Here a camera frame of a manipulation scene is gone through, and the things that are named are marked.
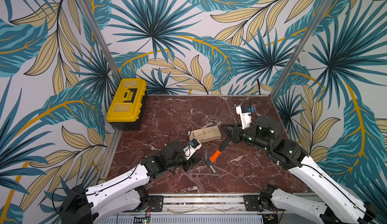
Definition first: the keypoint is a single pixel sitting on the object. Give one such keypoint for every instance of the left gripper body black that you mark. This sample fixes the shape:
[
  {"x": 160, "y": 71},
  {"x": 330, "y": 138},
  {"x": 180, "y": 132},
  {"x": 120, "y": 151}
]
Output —
[{"x": 187, "y": 164}]

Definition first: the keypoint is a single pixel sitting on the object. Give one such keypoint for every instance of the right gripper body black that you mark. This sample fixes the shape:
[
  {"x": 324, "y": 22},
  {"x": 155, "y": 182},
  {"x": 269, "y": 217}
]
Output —
[{"x": 237, "y": 132}]

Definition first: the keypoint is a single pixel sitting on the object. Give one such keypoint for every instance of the wooden block with nails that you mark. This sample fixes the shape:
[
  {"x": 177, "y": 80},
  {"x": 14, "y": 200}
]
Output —
[{"x": 205, "y": 134}]

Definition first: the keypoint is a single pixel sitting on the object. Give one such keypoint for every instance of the claw hammer orange black handle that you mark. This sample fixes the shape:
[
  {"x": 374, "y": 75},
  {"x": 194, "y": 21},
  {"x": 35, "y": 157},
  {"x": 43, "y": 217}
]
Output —
[{"x": 210, "y": 160}]

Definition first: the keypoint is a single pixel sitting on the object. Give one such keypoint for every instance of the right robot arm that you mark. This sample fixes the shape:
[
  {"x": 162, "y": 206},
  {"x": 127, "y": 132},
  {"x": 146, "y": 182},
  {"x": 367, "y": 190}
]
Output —
[{"x": 337, "y": 205}]

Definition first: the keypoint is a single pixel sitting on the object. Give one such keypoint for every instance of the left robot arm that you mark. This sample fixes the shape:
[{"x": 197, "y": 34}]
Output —
[{"x": 88, "y": 205}]

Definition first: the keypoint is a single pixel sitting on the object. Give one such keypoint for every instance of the yellow black toolbox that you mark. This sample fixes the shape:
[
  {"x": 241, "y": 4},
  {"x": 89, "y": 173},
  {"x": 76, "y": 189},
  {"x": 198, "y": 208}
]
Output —
[{"x": 127, "y": 108}]

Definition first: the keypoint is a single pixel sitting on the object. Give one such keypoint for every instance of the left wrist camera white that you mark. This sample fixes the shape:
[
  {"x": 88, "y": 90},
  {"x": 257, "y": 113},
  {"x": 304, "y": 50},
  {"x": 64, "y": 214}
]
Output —
[{"x": 192, "y": 147}]

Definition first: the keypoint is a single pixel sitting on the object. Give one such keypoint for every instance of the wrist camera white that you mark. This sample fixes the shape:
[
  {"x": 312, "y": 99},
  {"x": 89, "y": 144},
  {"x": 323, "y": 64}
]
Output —
[
  {"x": 245, "y": 113},
  {"x": 192, "y": 147}
]

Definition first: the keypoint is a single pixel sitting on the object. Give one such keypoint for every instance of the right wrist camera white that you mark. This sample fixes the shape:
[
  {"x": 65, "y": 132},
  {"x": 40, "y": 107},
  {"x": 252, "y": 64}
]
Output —
[{"x": 245, "y": 113}]

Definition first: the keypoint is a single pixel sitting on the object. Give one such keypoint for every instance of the aluminium front rail frame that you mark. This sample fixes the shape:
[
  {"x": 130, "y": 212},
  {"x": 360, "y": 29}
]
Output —
[{"x": 207, "y": 209}]

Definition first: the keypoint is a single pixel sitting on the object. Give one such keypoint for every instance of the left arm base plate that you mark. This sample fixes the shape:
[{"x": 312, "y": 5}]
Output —
[{"x": 154, "y": 204}]

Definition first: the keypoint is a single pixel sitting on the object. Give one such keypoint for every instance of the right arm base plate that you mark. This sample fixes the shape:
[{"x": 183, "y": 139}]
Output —
[{"x": 259, "y": 203}]

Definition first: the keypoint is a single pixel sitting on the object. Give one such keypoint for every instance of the right aluminium corner post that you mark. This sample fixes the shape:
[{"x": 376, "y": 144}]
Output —
[{"x": 315, "y": 21}]

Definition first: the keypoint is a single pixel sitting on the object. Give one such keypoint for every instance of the aluminium corner post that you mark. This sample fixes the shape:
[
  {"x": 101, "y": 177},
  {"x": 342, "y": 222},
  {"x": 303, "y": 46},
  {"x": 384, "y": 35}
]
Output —
[
  {"x": 94, "y": 27},
  {"x": 315, "y": 21}
]

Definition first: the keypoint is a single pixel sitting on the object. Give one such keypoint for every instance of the left aluminium corner post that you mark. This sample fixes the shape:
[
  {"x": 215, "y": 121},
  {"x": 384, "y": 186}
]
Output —
[{"x": 94, "y": 27}]

